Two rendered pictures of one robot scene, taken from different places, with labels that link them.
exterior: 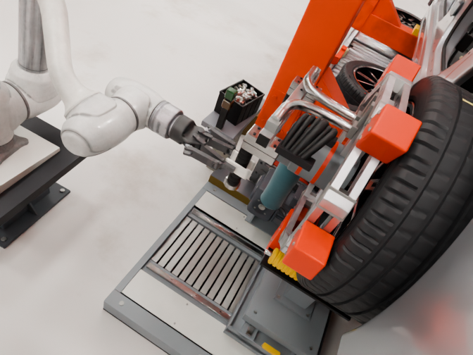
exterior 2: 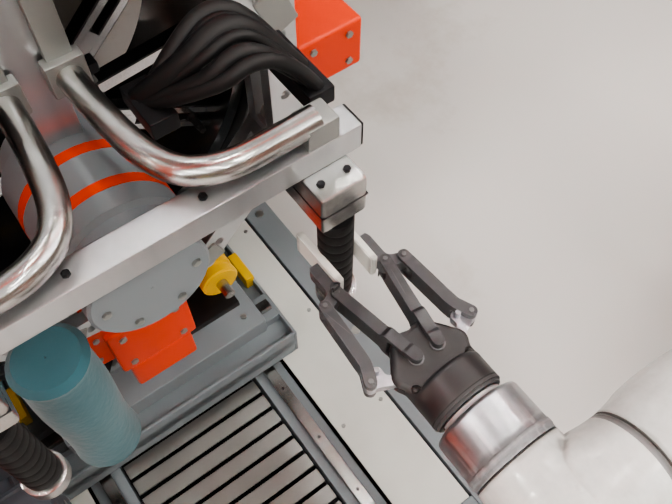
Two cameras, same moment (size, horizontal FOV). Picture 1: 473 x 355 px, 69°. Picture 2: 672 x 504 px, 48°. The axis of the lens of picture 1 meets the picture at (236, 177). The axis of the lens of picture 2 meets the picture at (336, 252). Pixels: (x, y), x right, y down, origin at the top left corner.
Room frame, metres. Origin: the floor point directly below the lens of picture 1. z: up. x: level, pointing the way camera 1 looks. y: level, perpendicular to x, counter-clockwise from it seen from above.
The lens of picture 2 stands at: (0.95, 0.28, 1.47)
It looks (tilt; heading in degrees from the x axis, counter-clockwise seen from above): 59 degrees down; 224
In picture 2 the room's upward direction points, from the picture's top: straight up
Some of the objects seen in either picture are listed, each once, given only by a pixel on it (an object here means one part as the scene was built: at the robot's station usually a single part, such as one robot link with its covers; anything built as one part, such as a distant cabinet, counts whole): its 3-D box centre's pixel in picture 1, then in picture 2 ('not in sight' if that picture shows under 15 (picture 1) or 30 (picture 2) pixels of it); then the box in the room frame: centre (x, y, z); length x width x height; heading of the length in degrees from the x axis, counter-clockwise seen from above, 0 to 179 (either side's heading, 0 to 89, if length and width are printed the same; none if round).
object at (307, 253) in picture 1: (307, 249); (313, 38); (0.49, -0.21, 0.85); 0.09 x 0.08 x 0.07; 171
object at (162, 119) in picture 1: (167, 120); (492, 433); (0.71, 0.23, 0.83); 0.09 x 0.06 x 0.09; 171
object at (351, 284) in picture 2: (240, 165); (335, 252); (0.67, 0.00, 0.83); 0.04 x 0.04 x 0.16
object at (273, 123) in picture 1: (321, 115); (181, 69); (0.72, -0.12, 1.03); 0.19 x 0.18 x 0.11; 81
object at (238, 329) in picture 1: (287, 301); (139, 342); (0.78, -0.42, 0.13); 0.50 x 0.36 x 0.10; 171
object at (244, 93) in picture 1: (239, 101); not in sight; (1.44, 0.14, 0.51); 0.20 x 0.14 x 0.13; 162
